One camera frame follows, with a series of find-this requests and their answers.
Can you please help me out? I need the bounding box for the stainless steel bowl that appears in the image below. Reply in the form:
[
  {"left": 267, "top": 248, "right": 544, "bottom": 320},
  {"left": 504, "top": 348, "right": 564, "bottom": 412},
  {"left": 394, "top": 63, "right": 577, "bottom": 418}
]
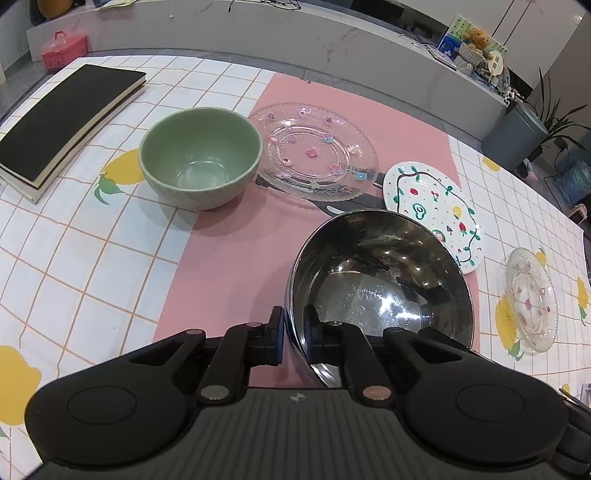
[{"left": 286, "top": 209, "right": 475, "bottom": 388}]

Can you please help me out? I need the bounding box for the white painted ceramic plate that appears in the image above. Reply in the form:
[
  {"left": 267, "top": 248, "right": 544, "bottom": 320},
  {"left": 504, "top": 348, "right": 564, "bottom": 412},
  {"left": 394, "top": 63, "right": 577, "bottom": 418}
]
[{"left": 383, "top": 161, "right": 484, "bottom": 274}]

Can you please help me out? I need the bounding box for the green ceramic bowl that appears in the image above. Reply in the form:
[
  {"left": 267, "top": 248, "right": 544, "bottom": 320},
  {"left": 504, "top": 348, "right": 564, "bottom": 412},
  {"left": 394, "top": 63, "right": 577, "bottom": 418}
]
[{"left": 137, "top": 107, "right": 263, "bottom": 211}]

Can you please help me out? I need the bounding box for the small clear glass plate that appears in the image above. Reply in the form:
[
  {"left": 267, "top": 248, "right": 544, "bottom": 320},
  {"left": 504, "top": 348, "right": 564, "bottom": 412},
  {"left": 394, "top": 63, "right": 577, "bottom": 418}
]
[{"left": 505, "top": 247, "right": 558, "bottom": 353}]

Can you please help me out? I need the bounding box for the lemon print tablecloth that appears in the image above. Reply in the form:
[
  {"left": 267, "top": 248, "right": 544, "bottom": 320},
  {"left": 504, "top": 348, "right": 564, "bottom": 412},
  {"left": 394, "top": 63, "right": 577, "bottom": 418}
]
[{"left": 1, "top": 53, "right": 590, "bottom": 479}]

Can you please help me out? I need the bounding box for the black notebook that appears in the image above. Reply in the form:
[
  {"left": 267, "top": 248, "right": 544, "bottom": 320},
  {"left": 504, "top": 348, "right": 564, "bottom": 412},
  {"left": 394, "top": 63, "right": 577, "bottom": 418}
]
[{"left": 1, "top": 64, "right": 146, "bottom": 203}]

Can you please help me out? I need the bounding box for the grey trash bin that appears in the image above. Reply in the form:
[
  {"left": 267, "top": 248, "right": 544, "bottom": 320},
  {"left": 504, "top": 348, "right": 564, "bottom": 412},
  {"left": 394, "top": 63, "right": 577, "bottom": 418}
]
[{"left": 481, "top": 102, "right": 548, "bottom": 170}]

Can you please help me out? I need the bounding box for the green potted plant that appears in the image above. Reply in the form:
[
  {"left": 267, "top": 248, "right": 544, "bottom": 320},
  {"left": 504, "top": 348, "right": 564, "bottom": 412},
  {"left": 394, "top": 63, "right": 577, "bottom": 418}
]
[{"left": 525, "top": 70, "right": 590, "bottom": 162}]

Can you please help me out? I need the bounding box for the large clear glass plate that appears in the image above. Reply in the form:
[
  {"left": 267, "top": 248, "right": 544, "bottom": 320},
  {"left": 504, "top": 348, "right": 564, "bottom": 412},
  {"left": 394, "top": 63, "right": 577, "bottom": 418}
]
[{"left": 249, "top": 102, "right": 379, "bottom": 203}]

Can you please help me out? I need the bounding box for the pink plastic basket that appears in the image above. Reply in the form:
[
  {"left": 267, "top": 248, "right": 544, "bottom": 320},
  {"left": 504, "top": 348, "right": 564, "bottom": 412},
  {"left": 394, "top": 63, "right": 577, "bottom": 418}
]
[{"left": 41, "top": 31, "right": 87, "bottom": 73}]

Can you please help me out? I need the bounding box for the teddy bear toy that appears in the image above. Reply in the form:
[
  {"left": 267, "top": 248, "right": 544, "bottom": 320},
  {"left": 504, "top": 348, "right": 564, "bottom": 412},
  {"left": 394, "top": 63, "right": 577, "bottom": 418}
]
[{"left": 459, "top": 27, "right": 490, "bottom": 60}]

